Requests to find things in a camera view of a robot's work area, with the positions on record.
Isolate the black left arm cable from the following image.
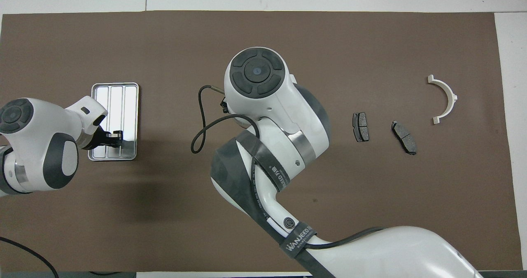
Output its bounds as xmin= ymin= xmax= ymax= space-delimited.
xmin=0 ymin=236 xmax=59 ymax=278

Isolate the short dark brake pad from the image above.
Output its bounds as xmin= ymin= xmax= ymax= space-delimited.
xmin=352 ymin=112 xmax=370 ymax=143

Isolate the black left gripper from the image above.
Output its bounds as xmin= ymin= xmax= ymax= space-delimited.
xmin=84 ymin=126 xmax=124 ymax=150

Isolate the brown table mat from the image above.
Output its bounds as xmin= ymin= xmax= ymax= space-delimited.
xmin=0 ymin=10 xmax=520 ymax=273

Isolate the silver metal tray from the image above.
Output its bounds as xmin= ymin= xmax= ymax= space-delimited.
xmin=88 ymin=82 xmax=140 ymax=161

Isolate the white semicircular plastic bracket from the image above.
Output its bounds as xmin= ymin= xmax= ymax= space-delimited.
xmin=427 ymin=75 xmax=458 ymax=125

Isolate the long grey brake pad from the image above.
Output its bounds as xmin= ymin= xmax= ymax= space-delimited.
xmin=391 ymin=121 xmax=417 ymax=155

